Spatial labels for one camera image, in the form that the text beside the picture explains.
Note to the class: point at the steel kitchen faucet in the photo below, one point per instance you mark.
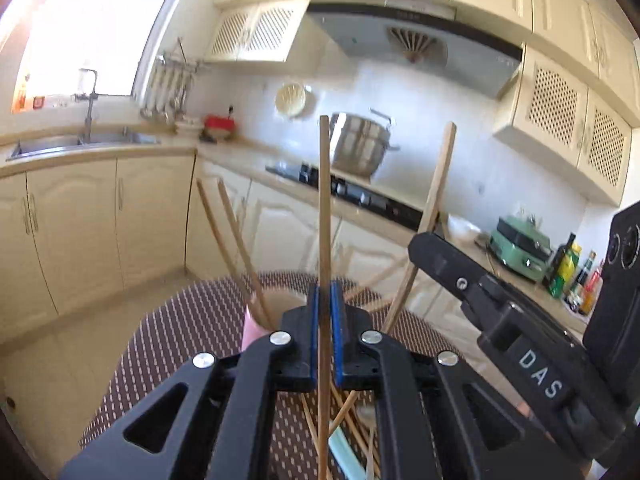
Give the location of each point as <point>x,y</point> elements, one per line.
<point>90,97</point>

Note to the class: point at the black gas stove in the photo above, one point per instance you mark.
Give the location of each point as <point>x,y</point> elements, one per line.
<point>349,191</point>

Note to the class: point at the grey range hood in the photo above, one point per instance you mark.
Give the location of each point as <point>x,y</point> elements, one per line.
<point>450,49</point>

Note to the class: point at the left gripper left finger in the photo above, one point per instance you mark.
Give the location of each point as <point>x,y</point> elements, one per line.
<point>212,418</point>

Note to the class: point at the cream round strainer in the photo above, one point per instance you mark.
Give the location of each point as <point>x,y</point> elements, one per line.
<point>291,99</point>

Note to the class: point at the green yellow bottle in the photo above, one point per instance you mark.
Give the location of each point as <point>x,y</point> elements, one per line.
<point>565,270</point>

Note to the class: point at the red kitchen container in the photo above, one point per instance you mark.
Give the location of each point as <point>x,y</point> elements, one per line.
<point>218,127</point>

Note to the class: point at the pink utensil cup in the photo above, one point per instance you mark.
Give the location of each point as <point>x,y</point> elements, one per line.
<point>264,317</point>

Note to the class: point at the stainless steel sink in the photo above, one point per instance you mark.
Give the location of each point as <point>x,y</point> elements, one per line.
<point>75,142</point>

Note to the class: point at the window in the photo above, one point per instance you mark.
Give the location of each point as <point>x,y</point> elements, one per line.
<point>55,50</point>

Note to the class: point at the wall utensil rack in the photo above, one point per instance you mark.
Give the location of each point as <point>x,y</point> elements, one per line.
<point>171,81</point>

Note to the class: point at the mint green handled utensil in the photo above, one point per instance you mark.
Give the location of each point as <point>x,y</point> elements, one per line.
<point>346,458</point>

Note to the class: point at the stainless steel steamer pot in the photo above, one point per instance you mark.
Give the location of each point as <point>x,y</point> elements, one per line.
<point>358,144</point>

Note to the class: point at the green electric cooker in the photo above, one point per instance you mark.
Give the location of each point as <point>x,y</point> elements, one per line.
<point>521,247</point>

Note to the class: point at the dark oil bottle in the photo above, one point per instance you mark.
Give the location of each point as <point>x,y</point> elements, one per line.
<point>557,258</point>

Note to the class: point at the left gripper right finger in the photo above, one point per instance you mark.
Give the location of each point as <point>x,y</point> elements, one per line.
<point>437,418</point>

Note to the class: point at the wooden chopstick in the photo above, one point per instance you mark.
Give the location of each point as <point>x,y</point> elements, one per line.
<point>427,223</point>
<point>324,278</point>

